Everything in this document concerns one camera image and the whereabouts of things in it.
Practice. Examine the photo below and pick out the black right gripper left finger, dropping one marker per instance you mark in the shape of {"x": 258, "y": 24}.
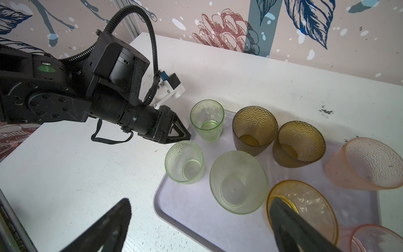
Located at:
{"x": 108, "y": 234}

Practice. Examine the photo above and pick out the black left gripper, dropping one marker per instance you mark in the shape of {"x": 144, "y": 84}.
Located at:
{"x": 166, "y": 128}

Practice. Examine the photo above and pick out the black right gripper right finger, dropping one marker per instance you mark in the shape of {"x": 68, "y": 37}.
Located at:
{"x": 293, "y": 233}

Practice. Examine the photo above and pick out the light green textured glass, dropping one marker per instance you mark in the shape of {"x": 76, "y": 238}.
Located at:
{"x": 184, "y": 162}

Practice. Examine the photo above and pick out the light green short glass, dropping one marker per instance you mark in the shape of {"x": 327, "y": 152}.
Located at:
{"x": 207, "y": 117}

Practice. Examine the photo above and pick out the amber textured glass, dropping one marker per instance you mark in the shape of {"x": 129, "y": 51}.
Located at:
{"x": 310, "y": 204}

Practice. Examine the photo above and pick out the yellow clear glass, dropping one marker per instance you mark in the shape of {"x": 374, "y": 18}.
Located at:
{"x": 254, "y": 129}

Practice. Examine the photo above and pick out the pale green tall glass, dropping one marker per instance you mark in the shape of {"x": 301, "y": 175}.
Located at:
{"x": 238, "y": 182}

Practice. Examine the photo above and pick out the pink smooth glass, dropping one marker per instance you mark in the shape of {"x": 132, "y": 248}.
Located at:
{"x": 369, "y": 238}

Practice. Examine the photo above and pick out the brown tall glass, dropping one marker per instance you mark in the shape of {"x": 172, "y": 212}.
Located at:
{"x": 298, "y": 144}

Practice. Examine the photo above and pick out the pink textured glass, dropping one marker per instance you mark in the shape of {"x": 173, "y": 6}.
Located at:
{"x": 365, "y": 164}

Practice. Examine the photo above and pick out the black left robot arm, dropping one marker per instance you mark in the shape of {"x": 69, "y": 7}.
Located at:
{"x": 40, "y": 89}

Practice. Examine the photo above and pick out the lilac plastic tray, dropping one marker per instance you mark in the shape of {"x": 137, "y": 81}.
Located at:
{"x": 193, "y": 210}

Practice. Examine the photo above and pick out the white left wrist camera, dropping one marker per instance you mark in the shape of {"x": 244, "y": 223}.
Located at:
{"x": 169, "y": 87}

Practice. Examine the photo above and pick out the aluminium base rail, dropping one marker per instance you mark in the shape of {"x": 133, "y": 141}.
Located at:
{"x": 14, "y": 237}

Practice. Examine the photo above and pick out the aluminium left corner post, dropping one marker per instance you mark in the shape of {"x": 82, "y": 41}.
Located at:
{"x": 130, "y": 20}

